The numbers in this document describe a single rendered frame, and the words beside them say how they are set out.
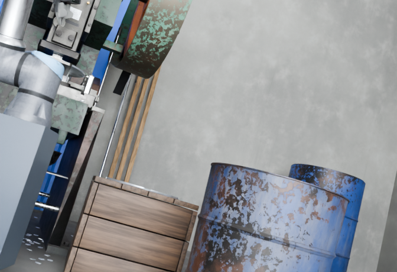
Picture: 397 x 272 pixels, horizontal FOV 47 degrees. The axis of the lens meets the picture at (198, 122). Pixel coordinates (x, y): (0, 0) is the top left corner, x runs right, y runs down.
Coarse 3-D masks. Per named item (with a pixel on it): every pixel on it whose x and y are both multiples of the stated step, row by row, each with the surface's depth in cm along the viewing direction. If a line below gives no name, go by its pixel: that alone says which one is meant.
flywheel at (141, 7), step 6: (138, 6) 270; (144, 6) 244; (138, 12) 269; (144, 12) 263; (132, 18) 274; (138, 18) 268; (132, 24) 267; (138, 24) 267; (132, 30) 265; (132, 36) 262; (126, 42) 263; (126, 48) 253
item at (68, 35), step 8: (88, 0) 221; (72, 8) 218; (80, 8) 220; (88, 8) 221; (80, 16) 219; (88, 16) 221; (56, 24) 214; (64, 24) 215; (72, 24) 218; (80, 24) 219; (48, 32) 214; (56, 32) 211; (64, 32) 213; (72, 32) 214; (80, 32) 219; (48, 40) 213; (56, 40) 211; (64, 40) 213; (72, 40) 214; (72, 48) 217
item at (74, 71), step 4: (28, 52) 198; (52, 56) 195; (72, 64) 200; (72, 68) 203; (76, 68) 202; (72, 72) 212; (76, 72) 209; (80, 72) 207; (72, 76) 221; (76, 76) 218; (80, 76) 216
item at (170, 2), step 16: (160, 0) 203; (176, 0) 205; (192, 0) 207; (128, 16) 286; (144, 16) 205; (160, 16) 206; (176, 16) 207; (144, 32) 209; (160, 32) 209; (176, 32) 210; (112, 48) 243; (128, 48) 216; (144, 48) 215; (160, 48) 215; (112, 64) 255; (128, 64) 227; (144, 64) 224; (160, 64) 223
